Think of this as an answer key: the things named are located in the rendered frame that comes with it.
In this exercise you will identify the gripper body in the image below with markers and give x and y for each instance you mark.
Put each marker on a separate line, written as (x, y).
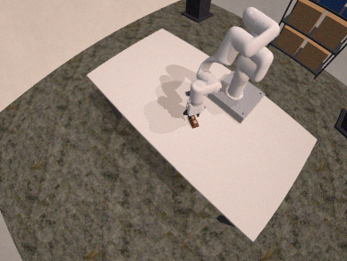
(192, 109)

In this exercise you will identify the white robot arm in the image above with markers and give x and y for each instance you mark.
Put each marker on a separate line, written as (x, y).
(250, 45)

